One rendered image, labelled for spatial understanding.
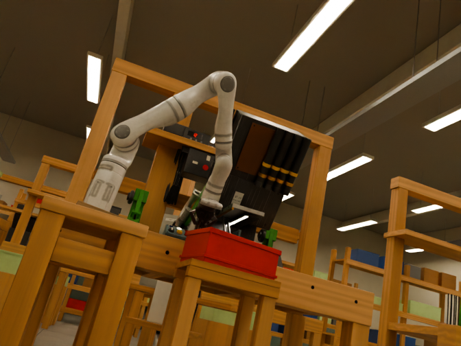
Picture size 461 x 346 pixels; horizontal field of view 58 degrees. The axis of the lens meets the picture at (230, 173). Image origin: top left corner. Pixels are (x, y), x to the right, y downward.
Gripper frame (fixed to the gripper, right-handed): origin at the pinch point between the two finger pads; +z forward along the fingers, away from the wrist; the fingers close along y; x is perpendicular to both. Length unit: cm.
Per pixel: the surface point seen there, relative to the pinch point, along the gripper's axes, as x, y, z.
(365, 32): -402, -206, -163
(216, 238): 28.7, -0.9, -11.7
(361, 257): -414, -365, 151
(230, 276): 35.6, -8.5, -2.6
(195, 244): 22.6, 4.0, -4.2
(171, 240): 4.4, 9.9, 5.6
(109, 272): 48, 31, 0
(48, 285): -29, 54, 63
